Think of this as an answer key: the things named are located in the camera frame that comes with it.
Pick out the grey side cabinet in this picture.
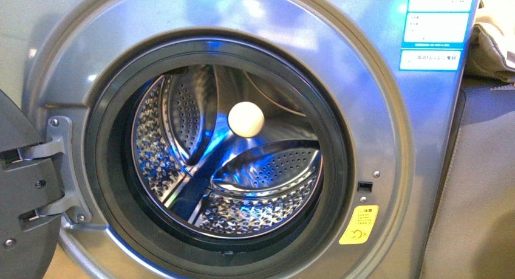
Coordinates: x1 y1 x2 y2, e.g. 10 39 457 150
420 78 514 278

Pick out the beige cloth on cabinet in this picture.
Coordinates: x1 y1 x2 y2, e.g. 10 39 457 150
464 1 514 83

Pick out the blue white energy label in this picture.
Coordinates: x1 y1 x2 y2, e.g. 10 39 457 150
400 0 475 71

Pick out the orange warning sticker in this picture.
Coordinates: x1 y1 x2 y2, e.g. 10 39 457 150
338 205 379 245

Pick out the dark grey washer door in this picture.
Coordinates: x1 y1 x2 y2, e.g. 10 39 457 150
0 88 95 279

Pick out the grey front-load washing machine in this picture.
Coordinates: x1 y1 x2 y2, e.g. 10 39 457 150
2 0 464 278

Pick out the white round drum cap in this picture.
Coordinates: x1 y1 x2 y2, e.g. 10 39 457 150
228 102 265 138

